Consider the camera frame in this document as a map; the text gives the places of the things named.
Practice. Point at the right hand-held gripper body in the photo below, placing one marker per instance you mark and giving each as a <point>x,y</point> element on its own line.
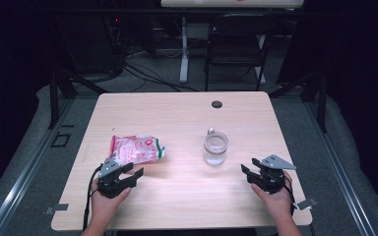
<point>269,180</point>

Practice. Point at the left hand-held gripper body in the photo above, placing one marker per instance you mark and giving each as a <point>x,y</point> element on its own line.
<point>110,182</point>

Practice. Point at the metal floor rail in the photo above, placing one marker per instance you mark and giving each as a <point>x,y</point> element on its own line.
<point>341,177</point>
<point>19,187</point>

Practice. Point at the person's right hand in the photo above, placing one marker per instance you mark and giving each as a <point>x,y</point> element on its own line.
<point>277,205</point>

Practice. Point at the black folding chair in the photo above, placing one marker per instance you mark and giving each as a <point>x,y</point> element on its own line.
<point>234,55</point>

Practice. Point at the glass jar with hinged lid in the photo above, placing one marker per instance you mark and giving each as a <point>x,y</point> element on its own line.
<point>215,154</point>

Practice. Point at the person's left hand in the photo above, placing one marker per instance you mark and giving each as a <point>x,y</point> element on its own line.
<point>103,205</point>

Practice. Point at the white desk leg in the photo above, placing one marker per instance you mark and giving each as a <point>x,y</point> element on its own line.
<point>261,72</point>
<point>184,59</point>

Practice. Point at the red and white plastic bag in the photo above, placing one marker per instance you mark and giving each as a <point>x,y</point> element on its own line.
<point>134,149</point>

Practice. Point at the dark round table grommet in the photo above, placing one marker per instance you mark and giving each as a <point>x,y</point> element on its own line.
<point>217,104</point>

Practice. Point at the dark equipment box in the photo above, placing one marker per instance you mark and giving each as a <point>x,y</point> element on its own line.
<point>88,46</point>

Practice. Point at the black metal stand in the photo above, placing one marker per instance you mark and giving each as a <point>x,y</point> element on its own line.
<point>54,105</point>
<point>321,105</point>

